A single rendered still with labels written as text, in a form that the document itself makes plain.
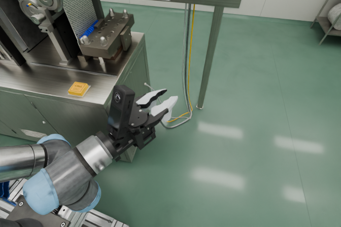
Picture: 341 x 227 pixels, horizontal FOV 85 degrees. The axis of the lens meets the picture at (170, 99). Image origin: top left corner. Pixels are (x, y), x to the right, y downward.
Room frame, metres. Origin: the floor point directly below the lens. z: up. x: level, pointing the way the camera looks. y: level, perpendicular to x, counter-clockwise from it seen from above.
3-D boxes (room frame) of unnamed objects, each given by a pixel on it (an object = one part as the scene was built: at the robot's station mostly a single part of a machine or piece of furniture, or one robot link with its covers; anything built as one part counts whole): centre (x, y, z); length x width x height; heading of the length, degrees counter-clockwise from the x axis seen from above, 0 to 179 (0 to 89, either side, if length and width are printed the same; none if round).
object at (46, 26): (0.88, 0.62, 1.05); 0.06 x 0.05 x 0.31; 168
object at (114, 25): (1.04, 0.36, 1.00); 0.40 x 0.16 x 0.06; 168
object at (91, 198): (0.13, 0.23, 1.12); 0.11 x 0.08 x 0.11; 44
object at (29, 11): (1.06, 0.66, 1.17); 0.26 x 0.12 x 0.12; 168
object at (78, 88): (0.65, 0.47, 0.91); 0.07 x 0.07 x 0.02; 78
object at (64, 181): (0.12, 0.22, 1.21); 0.11 x 0.08 x 0.09; 134
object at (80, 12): (1.03, 0.49, 1.11); 0.23 x 0.01 x 0.18; 168
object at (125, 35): (1.03, 0.27, 0.96); 0.10 x 0.03 x 0.11; 168
